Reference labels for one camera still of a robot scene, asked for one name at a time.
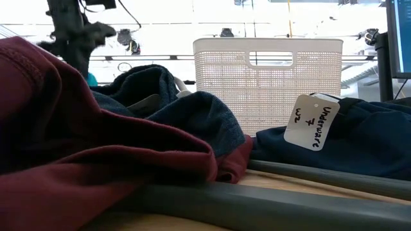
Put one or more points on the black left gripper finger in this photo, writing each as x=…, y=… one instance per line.
x=72, y=61
x=84, y=64

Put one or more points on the teal cloth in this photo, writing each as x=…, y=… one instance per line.
x=92, y=80

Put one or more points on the maroon cloth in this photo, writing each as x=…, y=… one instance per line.
x=48, y=128

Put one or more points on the dark blue heathered hoodie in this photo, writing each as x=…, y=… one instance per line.
x=199, y=118

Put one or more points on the white handwritten paper tag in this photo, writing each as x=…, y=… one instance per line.
x=308, y=128

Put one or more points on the navy underwear cloth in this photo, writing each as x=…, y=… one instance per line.
x=369, y=141

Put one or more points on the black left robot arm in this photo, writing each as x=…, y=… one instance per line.
x=64, y=9

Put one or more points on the black ceiling-hung device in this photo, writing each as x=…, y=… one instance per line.
x=124, y=36

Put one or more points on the clear plastic bin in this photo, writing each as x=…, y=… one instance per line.
x=4, y=32

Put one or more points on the grey hoodie neck label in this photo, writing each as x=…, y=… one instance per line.
x=146, y=105

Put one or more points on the black device on stand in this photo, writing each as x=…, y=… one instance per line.
x=190, y=82

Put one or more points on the white perforated plastic basket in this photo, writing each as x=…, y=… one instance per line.
x=224, y=80

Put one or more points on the small black ceiling fixture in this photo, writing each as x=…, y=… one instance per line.
x=226, y=32

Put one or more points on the black monitor pole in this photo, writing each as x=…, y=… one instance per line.
x=384, y=70

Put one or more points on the computer monitor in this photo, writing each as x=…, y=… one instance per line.
x=401, y=35

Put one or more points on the black monitor base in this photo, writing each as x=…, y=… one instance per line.
x=401, y=101

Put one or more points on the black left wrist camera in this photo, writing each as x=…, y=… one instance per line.
x=101, y=4

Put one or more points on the grey plastic frame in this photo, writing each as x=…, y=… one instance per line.
x=257, y=208

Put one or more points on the silver ventilation duct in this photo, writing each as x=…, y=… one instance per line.
x=359, y=77

